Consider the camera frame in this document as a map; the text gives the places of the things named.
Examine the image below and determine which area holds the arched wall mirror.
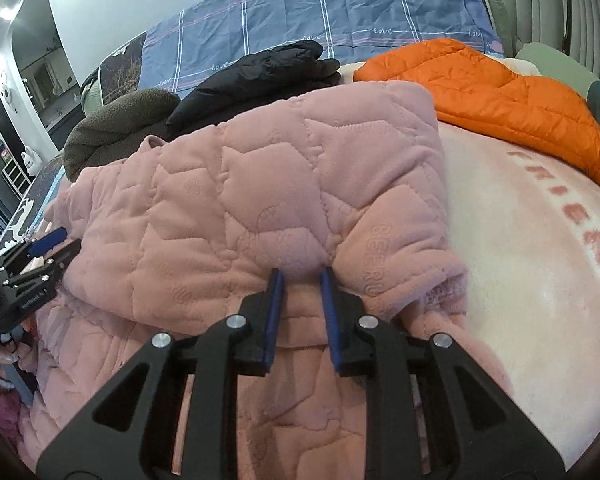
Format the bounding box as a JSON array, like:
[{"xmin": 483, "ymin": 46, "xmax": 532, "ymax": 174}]
[{"xmin": 10, "ymin": 0, "xmax": 81, "ymax": 131}]

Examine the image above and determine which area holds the brown fleece garment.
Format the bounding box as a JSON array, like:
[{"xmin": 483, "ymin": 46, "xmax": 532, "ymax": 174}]
[{"xmin": 62, "ymin": 87, "xmax": 181, "ymax": 183}]

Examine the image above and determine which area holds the person's left hand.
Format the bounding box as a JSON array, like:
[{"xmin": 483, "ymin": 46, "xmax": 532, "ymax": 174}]
[{"xmin": 0, "ymin": 322, "xmax": 38, "ymax": 396}]

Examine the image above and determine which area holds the white shelf rack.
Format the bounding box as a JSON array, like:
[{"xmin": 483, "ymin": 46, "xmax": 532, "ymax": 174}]
[{"xmin": 0, "ymin": 160, "xmax": 31, "ymax": 196}]

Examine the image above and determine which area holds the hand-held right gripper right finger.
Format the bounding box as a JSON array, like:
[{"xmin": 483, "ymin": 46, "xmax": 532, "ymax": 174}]
[{"xmin": 320, "ymin": 266, "xmax": 566, "ymax": 480}]

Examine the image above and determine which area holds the orange puffer jacket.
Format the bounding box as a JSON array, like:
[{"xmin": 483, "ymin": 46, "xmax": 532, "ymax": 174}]
[{"xmin": 352, "ymin": 37, "xmax": 600, "ymax": 201}]

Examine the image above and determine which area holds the white pleated curtain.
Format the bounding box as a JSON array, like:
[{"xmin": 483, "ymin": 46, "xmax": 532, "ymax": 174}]
[{"xmin": 500, "ymin": 0, "xmax": 600, "ymax": 76}]

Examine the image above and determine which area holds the green pillow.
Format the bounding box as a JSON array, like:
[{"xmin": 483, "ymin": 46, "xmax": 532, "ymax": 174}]
[{"xmin": 515, "ymin": 42, "xmax": 600, "ymax": 93}]

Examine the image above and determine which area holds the pink printed plush blanket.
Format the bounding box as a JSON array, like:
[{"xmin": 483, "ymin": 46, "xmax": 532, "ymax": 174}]
[{"xmin": 340, "ymin": 57, "xmax": 600, "ymax": 471}]

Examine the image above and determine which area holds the pink quilted jacket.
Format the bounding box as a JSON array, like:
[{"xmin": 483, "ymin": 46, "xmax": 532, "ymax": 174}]
[{"xmin": 17, "ymin": 80, "xmax": 511, "ymax": 480}]

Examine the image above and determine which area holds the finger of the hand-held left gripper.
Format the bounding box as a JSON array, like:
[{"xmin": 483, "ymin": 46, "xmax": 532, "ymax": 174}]
[
  {"xmin": 0, "ymin": 227, "xmax": 69, "ymax": 268},
  {"xmin": 5, "ymin": 239, "xmax": 83, "ymax": 288}
]

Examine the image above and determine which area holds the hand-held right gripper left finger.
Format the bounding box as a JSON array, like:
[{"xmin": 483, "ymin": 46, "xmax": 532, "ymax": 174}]
[{"xmin": 36, "ymin": 267, "xmax": 286, "ymax": 480}]

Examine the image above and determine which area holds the black puffer jacket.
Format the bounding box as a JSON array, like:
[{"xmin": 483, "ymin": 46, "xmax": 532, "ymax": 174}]
[{"xmin": 165, "ymin": 40, "xmax": 341, "ymax": 138}]

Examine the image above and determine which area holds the blue plaid bed sheet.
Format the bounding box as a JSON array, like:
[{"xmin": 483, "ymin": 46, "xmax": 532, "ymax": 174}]
[{"xmin": 140, "ymin": 0, "xmax": 503, "ymax": 103}]

